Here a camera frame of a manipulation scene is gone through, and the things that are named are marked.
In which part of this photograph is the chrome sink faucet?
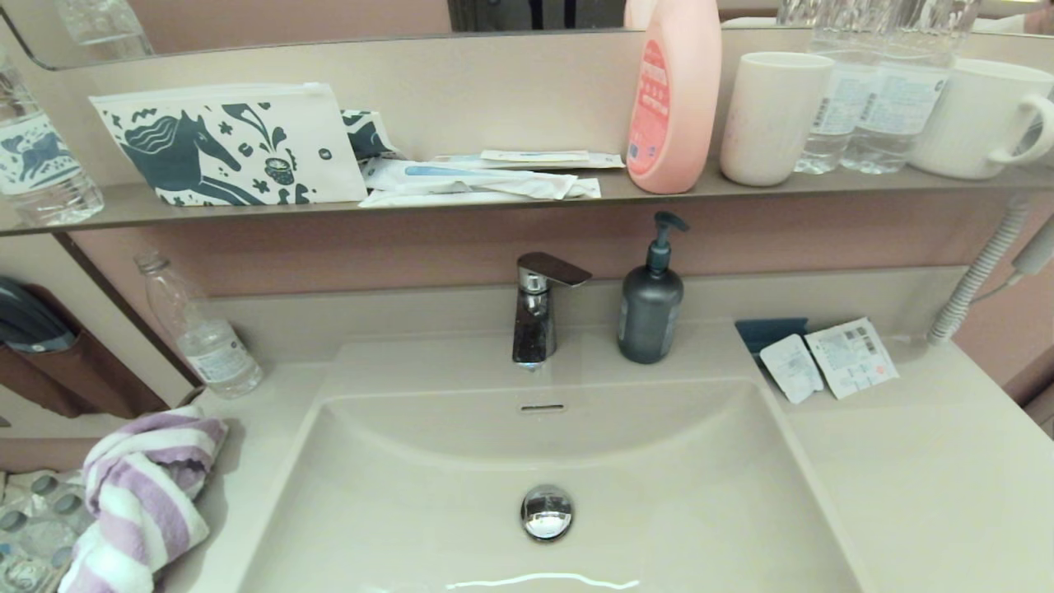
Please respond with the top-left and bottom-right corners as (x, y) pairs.
(511, 252), (594, 371)

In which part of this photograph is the purple white striped towel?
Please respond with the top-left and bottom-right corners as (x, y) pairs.
(56, 407), (229, 593)

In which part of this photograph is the beige ceramic sink basin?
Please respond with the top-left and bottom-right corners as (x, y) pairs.
(237, 329), (865, 593)

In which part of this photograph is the dark grey soap dispenser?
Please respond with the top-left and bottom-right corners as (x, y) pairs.
(618, 212), (691, 366)

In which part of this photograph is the white packet with blue toothbrush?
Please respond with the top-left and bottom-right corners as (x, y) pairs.
(361, 158), (581, 202)

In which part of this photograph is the plain white toiletry packet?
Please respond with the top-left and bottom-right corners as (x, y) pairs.
(357, 177), (603, 208)

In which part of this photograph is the flat white toiletry packet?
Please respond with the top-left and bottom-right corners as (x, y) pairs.
(431, 149), (627, 170)

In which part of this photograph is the chrome drain stopper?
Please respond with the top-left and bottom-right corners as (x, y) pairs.
(520, 484), (575, 544)

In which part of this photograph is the folded blue patterned pouch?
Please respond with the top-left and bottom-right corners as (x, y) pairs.
(341, 109), (406, 162)

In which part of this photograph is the dark blue packet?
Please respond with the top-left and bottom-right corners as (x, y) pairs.
(735, 317), (810, 366)

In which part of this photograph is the pink lotion bottle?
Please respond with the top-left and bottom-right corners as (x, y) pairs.
(624, 0), (724, 195)

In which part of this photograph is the small white sachet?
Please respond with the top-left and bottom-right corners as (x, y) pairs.
(758, 334), (825, 405)

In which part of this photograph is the slim clear plastic bottle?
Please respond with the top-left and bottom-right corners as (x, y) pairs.
(135, 253), (265, 401)

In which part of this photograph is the white sachet with barcode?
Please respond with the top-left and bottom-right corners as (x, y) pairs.
(804, 317), (901, 401)

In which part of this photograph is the white horse print pouch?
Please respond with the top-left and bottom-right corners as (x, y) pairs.
(88, 82), (369, 208)

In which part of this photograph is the clear plastic water bottle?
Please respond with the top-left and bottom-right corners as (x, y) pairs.
(794, 0), (875, 175)
(840, 0), (981, 176)

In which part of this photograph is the brown holder pouch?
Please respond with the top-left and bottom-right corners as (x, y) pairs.
(0, 284), (170, 422)

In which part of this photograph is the dark blue hair dryer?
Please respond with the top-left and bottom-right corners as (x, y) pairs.
(0, 276), (81, 356)

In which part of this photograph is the water bottle blue animal label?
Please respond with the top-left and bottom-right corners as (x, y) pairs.
(0, 49), (105, 228)

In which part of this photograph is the white handset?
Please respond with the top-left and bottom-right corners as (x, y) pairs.
(1011, 214), (1054, 278)

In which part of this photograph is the shrink-wrapped bottle pack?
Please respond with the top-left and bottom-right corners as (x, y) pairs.
(0, 468), (96, 593)

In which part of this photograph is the white handleless cup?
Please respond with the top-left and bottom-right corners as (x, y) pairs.
(720, 52), (836, 188)

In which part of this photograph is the grey wall shelf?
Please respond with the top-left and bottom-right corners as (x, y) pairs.
(0, 161), (1054, 240)

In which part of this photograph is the white coiled hose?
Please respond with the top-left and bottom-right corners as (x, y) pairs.
(927, 200), (1032, 346)

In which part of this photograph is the white mug with handle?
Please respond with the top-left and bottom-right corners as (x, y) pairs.
(909, 58), (1054, 181)

